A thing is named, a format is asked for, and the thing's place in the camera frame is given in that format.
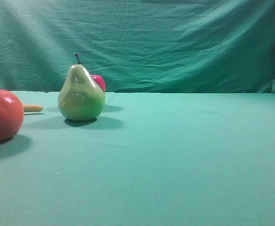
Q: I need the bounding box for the green plastic pear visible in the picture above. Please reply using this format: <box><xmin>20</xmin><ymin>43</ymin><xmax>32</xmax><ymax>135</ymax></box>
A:
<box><xmin>57</xmin><ymin>53</ymin><xmax>105</xmax><ymax>122</ymax></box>

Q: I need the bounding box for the green table cloth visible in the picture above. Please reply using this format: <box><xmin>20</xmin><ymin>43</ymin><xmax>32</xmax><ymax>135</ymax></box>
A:
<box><xmin>0</xmin><ymin>91</ymin><xmax>275</xmax><ymax>226</ymax></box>

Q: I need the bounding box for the red plastic apple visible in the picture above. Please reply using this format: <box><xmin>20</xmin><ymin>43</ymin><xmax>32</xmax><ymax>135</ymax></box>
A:
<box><xmin>91</xmin><ymin>74</ymin><xmax>106</xmax><ymax>93</ymax></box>

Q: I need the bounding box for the green backdrop cloth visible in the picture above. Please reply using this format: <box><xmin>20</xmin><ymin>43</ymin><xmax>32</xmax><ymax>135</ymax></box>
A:
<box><xmin>0</xmin><ymin>0</ymin><xmax>275</xmax><ymax>93</ymax></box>

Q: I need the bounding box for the yellow banana tip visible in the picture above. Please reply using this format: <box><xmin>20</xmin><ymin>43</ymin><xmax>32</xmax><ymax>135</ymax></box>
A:
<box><xmin>23</xmin><ymin>105</ymin><xmax>43</xmax><ymax>112</ymax></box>

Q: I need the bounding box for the red-orange round fruit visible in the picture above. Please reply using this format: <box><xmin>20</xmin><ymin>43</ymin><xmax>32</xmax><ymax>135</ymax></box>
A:
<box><xmin>0</xmin><ymin>89</ymin><xmax>24</xmax><ymax>142</ymax></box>

